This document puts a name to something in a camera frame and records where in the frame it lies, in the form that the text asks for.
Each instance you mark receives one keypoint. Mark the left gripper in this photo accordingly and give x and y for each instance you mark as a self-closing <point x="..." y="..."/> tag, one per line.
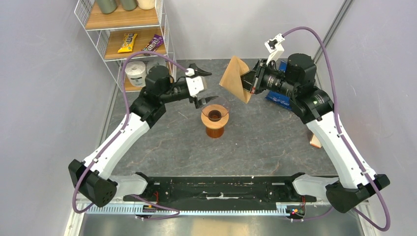
<point x="202" y="102"/>

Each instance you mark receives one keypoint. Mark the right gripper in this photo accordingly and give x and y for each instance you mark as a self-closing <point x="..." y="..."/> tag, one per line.
<point x="249" y="80"/>

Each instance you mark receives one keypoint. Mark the brown paper coffee filter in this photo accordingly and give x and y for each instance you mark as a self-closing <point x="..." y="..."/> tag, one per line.
<point x="231" y="79"/>

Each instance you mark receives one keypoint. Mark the amber glass carafe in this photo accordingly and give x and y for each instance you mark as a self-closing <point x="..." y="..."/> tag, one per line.
<point x="215" y="133"/>

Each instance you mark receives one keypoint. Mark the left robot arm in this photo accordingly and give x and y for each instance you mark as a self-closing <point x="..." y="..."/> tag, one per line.
<point x="93" y="177"/>

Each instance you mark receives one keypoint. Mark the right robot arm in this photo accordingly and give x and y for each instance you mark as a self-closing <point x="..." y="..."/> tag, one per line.
<point x="355" y="181"/>

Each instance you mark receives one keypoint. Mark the wooden filter holder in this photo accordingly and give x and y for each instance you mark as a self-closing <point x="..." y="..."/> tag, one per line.
<point x="314" y="141"/>

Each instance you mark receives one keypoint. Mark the blue Doritos chip bag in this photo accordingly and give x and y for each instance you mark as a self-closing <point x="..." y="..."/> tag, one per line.
<point x="277" y="98"/>

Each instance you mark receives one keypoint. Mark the grey paper roll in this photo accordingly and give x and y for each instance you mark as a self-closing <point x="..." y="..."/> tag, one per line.
<point x="154" y="62"/>

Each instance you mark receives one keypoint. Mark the purple candy bar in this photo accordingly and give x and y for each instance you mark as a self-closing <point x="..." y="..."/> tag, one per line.
<point x="154" y="43"/>

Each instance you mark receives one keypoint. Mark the white paper roll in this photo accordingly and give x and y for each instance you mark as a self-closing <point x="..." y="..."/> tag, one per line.
<point x="136" y="73"/>

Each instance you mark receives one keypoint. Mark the yellow M&M's bag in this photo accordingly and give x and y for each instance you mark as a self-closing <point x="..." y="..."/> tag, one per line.
<point x="128" y="43"/>

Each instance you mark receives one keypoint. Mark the cream jar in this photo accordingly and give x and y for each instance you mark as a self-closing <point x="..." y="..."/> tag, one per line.
<point x="146" y="4"/>

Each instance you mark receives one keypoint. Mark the green jar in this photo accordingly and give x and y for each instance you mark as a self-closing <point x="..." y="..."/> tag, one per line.
<point x="128" y="5"/>
<point x="107" y="6"/>

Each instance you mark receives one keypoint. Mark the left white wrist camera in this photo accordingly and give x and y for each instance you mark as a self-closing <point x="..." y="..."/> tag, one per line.
<point x="195" y="80"/>

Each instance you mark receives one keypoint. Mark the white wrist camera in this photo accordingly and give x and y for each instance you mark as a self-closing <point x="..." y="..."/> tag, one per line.
<point x="195" y="80"/>
<point x="274" y="48"/>

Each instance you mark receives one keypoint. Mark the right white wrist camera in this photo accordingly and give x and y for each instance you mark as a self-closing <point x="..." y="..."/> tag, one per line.
<point x="274" y="48"/>

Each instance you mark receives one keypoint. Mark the white wire shelf rack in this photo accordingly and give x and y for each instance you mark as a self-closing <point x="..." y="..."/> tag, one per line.
<point x="121" y="33"/>

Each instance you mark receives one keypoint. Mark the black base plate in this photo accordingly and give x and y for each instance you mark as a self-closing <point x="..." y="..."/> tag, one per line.
<point x="222" y="193"/>

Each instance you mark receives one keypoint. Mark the aluminium rail frame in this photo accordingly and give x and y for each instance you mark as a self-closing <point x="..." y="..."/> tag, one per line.
<point x="129" y="216"/>

